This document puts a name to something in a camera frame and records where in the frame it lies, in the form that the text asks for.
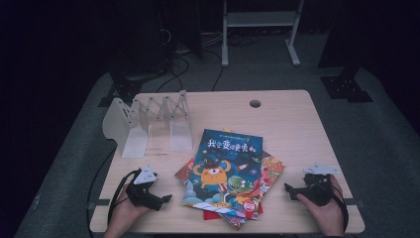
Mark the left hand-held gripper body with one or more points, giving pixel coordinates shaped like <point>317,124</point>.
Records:
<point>142,195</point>

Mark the dark blue monster picture book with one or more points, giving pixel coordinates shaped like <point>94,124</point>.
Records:
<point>228,165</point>

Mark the grey tape strip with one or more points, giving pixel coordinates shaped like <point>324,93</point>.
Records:
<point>359,202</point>
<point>102,202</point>

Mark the red picture book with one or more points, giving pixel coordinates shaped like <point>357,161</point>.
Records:
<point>213,215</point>

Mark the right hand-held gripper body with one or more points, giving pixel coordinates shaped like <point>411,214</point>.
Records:
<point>317,191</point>

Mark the clear acrylic expandable book rack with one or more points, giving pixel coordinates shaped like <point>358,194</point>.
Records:
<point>115,122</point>

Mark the white metal stand frame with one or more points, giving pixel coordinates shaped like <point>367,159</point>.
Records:
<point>261,19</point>

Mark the light blue animal picture book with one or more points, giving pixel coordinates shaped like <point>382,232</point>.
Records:
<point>272,172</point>

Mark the person's left hand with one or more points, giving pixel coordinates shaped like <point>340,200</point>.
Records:
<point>122,218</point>

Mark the person's right hand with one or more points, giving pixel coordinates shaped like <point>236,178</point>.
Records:
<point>327,218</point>

